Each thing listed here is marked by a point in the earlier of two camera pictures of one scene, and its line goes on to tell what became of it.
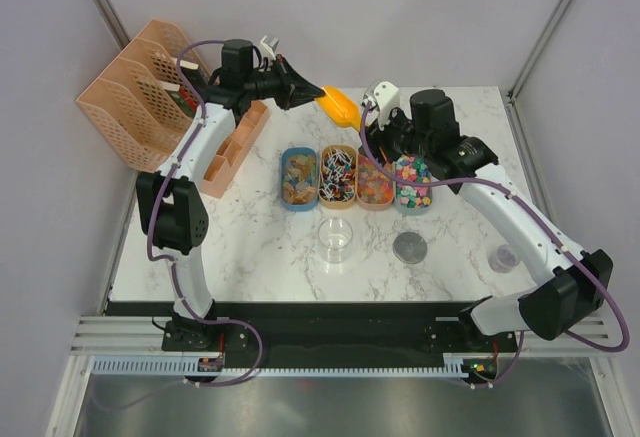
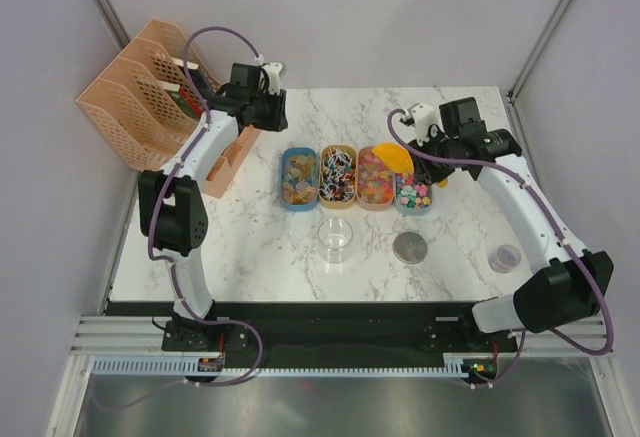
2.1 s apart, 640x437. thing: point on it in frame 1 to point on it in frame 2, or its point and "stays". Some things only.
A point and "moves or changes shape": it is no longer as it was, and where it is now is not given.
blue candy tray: [298, 179] stays
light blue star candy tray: [412, 199] stays
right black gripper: [379, 138] to [425, 172]
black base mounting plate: [459, 330] stays
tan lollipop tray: [338, 176] stays
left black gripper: [294, 89] to [278, 122]
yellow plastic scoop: [340, 109] moves or changes shape
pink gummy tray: [375, 190] stays
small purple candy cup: [503, 258] stays
